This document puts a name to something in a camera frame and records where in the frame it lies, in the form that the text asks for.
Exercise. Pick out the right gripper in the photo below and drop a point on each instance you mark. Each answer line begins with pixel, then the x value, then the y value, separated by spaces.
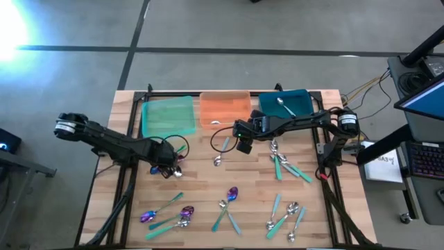
pixel 256 128

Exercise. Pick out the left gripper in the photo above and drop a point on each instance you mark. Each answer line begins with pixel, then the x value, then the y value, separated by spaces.
pixel 147 152

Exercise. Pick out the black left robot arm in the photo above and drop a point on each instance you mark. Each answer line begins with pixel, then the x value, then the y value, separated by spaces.
pixel 104 139

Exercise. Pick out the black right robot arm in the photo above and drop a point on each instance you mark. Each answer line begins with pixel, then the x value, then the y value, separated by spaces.
pixel 305 121

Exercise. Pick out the translucent orange plastic bin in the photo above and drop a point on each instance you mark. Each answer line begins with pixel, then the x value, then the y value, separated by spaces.
pixel 225 107

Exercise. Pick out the dark teal plastic bin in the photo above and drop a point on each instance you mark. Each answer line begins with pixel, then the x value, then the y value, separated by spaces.
pixel 298 100

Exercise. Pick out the translucent green plastic bin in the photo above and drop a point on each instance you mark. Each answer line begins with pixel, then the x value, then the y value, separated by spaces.
pixel 170 116

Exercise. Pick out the white paper sheet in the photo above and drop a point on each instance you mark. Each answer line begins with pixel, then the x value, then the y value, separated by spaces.
pixel 381 166

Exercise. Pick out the grey side table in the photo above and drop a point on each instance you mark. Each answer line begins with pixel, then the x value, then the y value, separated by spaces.
pixel 24 165

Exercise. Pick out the black device blue light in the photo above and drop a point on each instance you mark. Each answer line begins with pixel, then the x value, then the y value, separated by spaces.
pixel 8 142

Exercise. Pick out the grey equipment cart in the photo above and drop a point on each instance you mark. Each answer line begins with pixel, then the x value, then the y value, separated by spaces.
pixel 425 132

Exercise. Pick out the computer monitor blue screen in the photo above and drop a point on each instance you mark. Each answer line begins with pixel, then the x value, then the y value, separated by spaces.
pixel 426 100

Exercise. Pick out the caster wheel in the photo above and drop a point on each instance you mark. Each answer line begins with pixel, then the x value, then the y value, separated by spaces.
pixel 405 218

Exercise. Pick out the backlit black keyboard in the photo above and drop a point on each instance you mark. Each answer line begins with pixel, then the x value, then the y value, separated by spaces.
pixel 428 161

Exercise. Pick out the black pole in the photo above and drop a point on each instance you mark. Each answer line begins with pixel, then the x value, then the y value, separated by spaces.
pixel 425 47

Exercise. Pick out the black power adapter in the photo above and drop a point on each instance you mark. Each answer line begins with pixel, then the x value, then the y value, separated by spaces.
pixel 435 66

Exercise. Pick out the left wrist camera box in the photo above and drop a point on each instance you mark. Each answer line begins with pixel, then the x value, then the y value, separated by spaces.
pixel 166 152

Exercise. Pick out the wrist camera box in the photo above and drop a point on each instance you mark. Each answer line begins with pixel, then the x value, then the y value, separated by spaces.
pixel 244 147
pixel 166 152

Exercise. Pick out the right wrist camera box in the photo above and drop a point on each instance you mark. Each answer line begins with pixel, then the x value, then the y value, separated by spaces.
pixel 244 147

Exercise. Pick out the black frame clamp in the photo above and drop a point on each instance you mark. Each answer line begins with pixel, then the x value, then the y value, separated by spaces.
pixel 277 87
pixel 150 87

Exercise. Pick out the silver metal bracket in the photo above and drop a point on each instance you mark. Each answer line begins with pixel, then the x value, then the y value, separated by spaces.
pixel 320 148

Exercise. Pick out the black aluminium table frame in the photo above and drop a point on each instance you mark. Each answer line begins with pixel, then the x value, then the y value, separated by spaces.
pixel 173 93

